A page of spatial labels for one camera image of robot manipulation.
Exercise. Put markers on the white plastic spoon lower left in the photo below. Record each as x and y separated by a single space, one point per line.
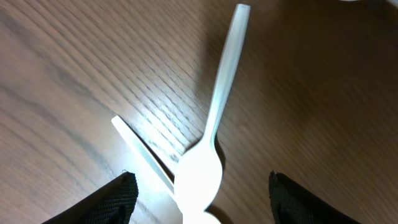
143 152

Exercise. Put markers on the white plastic spoon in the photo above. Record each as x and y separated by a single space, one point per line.
199 171
143 152

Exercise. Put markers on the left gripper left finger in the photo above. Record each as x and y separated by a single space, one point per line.
114 203

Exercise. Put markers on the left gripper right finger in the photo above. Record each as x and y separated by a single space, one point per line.
293 204

